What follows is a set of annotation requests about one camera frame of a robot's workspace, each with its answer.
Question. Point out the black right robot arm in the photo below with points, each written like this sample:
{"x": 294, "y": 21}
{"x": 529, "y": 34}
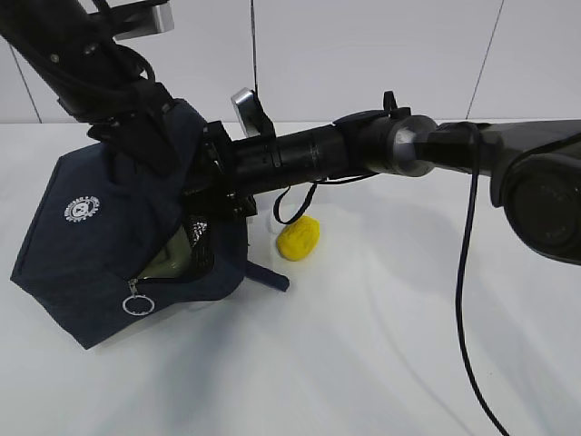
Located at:
{"x": 533, "y": 167}

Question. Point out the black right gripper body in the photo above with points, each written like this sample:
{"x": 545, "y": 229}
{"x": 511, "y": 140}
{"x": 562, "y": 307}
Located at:
{"x": 211, "y": 189}

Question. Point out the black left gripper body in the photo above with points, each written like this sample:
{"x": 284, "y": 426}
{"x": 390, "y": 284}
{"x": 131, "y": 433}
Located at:
{"x": 140, "y": 131}

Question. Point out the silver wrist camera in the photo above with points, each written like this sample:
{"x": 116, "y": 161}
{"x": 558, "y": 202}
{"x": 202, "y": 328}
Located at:
{"x": 252, "y": 118}
{"x": 133, "y": 20}

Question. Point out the green lid glass food container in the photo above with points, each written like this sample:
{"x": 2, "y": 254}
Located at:
{"x": 172, "y": 260}

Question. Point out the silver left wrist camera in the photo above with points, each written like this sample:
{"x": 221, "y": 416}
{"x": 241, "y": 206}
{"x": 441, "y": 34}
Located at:
{"x": 133, "y": 20}

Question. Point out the navy blue fabric lunch bag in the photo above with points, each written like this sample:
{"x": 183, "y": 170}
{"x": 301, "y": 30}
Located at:
{"x": 103, "y": 218}

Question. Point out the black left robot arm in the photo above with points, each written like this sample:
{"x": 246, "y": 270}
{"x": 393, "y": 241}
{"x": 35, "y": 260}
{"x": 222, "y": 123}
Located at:
{"x": 97, "y": 81}

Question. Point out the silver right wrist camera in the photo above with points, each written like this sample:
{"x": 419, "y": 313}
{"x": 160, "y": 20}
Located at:
{"x": 252, "y": 118}

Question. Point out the yellow lemon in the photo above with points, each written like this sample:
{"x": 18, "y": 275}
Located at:
{"x": 297, "y": 240}

